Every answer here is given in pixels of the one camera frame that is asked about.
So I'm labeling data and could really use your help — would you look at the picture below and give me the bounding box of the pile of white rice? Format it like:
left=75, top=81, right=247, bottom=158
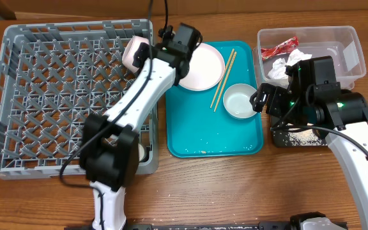
left=272, top=130, right=326, bottom=148

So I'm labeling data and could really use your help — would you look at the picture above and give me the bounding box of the upper wooden chopstick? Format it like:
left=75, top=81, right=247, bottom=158
left=210, top=49, right=234, bottom=109

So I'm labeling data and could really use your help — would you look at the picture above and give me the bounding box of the clear plastic waste bin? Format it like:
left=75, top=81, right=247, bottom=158
left=252, top=26, right=367, bottom=90

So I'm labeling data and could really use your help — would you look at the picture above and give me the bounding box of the grey bowl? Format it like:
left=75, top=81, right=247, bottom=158
left=223, top=84, right=257, bottom=119

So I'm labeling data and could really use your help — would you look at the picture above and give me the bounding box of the small pink bowl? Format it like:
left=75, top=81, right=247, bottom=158
left=122, top=36, right=149, bottom=73

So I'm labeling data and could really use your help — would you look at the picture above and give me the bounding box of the large pink round plate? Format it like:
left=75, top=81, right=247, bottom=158
left=179, top=43, right=225, bottom=91

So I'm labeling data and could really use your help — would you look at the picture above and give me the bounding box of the teal plastic serving tray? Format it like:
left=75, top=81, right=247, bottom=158
left=165, top=41, right=264, bottom=158

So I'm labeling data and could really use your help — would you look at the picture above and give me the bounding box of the white cup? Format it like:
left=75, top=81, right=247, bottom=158
left=138, top=143, right=148, bottom=162

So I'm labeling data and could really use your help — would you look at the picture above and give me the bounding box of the black waste tray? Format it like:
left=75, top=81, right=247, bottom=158
left=269, top=89, right=353, bottom=148

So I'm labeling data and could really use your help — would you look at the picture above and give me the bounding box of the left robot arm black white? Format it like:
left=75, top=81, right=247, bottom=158
left=79, top=24, right=203, bottom=229

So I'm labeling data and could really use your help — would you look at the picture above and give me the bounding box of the red snack wrapper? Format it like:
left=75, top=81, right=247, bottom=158
left=261, top=36, right=299, bottom=60

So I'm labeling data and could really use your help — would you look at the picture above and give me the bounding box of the grey plastic dishwasher rack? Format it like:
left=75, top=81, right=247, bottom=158
left=0, top=19, right=152, bottom=180

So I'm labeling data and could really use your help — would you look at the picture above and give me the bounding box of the white napkin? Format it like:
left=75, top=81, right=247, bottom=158
left=268, top=49, right=312, bottom=80

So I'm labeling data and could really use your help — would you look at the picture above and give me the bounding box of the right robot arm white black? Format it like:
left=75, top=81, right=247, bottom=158
left=250, top=56, right=368, bottom=229

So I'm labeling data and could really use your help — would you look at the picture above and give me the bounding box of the cardboard panel backdrop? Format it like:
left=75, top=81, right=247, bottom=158
left=0, top=0, right=368, bottom=20

